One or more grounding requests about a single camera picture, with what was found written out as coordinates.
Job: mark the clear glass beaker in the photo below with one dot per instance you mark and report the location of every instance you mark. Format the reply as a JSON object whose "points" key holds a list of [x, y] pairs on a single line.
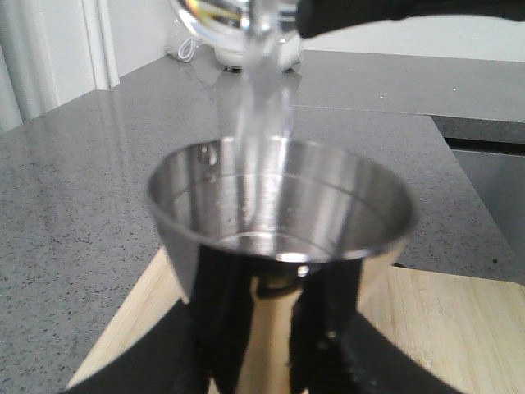
{"points": [[228, 24]]}

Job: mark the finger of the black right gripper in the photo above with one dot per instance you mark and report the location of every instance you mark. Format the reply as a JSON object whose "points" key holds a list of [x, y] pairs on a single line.
{"points": [[320, 17]]}

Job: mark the steel double jigger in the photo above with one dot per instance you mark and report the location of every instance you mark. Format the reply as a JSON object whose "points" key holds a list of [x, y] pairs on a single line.
{"points": [[273, 251]]}

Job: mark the light wooden cutting board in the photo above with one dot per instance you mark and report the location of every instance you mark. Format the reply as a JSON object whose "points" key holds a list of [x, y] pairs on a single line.
{"points": [[469, 331]]}

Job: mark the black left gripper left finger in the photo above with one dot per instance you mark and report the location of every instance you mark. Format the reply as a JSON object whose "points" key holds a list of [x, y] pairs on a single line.
{"points": [[164, 360]]}

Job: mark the grey curtain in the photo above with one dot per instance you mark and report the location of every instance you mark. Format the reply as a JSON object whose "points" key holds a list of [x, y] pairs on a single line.
{"points": [[53, 52]]}

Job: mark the white kitchen appliance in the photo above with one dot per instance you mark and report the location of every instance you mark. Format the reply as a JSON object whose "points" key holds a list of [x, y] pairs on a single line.
{"points": [[182, 45]]}

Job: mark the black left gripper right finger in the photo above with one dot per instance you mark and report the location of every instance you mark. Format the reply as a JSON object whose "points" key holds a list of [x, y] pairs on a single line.
{"points": [[369, 361]]}

